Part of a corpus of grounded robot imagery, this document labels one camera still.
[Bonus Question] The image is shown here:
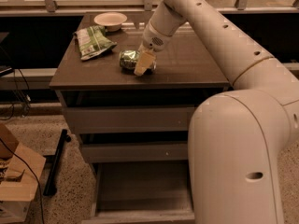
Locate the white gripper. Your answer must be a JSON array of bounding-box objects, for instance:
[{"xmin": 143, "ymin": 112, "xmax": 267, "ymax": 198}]
[{"xmin": 134, "ymin": 20, "xmax": 172, "ymax": 76}]

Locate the green soda can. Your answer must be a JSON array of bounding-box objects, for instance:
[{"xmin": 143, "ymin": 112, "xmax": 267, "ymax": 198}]
[{"xmin": 118, "ymin": 49, "xmax": 157, "ymax": 72}]

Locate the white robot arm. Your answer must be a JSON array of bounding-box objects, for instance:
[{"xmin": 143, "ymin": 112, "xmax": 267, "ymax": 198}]
[{"xmin": 135, "ymin": 0, "xmax": 299, "ymax": 224}]

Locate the dark grey drawer cabinet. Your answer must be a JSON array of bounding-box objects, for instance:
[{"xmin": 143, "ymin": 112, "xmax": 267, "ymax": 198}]
[{"xmin": 50, "ymin": 11, "xmax": 229, "ymax": 224}]

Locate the top drawer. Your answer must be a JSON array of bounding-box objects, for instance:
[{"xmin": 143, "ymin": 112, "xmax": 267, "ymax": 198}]
[{"xmin": 63, "ymin": 106, "xmax": 194, "ymax": 134}]

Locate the middle drawer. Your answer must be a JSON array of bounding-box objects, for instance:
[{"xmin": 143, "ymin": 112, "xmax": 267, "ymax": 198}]
[{"xmin": 80, "ymin": 142, "xmax": 188, "ymax": 163}]

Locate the open bottom drawer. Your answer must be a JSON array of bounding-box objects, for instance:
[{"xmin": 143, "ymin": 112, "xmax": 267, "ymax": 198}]
[{"xmin": 81, "ymin": 161, "xmax": 195, "ymax": 224}]

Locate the white bowl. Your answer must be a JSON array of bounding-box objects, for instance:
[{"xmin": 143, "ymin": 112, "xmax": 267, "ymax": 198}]
[{"xmin": 93, "ymin": 12, "xmax": 127, "ymax": 32}]

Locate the green white chip bag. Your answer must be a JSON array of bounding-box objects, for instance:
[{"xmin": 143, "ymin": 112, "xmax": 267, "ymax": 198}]
[{"xmin": 74, "ymin": 25, "xmax": 117, "ymax": 61}]

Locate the black metal stand leg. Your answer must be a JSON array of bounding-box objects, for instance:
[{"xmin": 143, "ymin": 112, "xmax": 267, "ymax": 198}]
[{"xmin": 43, "ymin": 129, "xmax": 71, "ymax": 196}]

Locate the cardboard box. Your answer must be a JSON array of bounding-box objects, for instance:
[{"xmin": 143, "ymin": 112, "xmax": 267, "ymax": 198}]
[{"xmin": 0, "ymin": 124, "xmax": 46, "ymax": 224}]

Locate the black cable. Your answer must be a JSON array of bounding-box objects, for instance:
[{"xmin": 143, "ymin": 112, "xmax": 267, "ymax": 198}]
[{"xmin": 0, "ymin": 136, "xmax": 46, "ymax": 224}]

